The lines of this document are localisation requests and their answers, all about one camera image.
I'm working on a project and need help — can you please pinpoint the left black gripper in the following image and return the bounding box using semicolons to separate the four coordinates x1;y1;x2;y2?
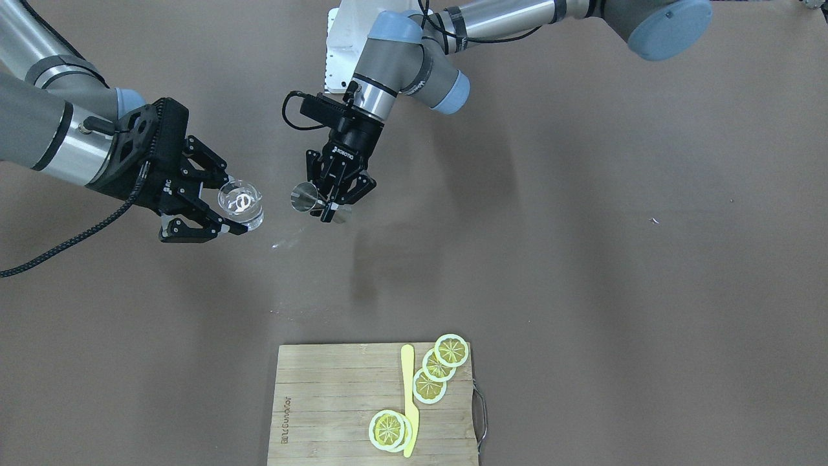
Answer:
305;116;384;224

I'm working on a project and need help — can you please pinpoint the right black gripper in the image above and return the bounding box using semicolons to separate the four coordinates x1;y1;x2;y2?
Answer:
86;98;249;243

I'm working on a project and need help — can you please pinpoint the steel jigger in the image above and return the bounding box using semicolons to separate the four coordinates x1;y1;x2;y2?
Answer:
290;182;352;224

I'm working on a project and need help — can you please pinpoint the clear glass measuring cup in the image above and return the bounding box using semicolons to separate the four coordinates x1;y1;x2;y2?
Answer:
217;179;264;230

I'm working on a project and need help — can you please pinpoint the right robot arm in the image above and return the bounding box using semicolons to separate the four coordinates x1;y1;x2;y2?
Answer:
1;1;249;243

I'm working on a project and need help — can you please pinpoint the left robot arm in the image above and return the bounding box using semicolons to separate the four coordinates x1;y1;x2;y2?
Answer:
288;1;713;223

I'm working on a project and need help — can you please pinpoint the yellow plastic knife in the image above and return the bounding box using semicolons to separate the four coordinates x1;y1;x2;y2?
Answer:
401;343;420;458

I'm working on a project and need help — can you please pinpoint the lemon slice end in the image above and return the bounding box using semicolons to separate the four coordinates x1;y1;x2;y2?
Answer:
434;333;470;368

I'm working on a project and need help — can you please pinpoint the lemon slice middle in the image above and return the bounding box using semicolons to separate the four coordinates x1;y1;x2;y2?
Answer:
422;348;457;383

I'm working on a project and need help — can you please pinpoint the wooden cutting board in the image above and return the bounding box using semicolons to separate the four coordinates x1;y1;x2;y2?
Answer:
267;342;487;465

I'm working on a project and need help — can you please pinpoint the lemon slice near knife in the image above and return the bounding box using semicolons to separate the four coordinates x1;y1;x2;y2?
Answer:
412;369;448;405

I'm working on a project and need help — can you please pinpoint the lemon slice by knife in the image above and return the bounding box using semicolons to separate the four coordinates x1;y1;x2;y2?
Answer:
367;410;414;453

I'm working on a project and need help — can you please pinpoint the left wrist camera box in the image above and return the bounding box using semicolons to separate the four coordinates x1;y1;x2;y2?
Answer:
299;94;359;133

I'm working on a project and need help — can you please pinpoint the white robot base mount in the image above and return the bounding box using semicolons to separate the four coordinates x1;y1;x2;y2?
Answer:
323;1;379;94

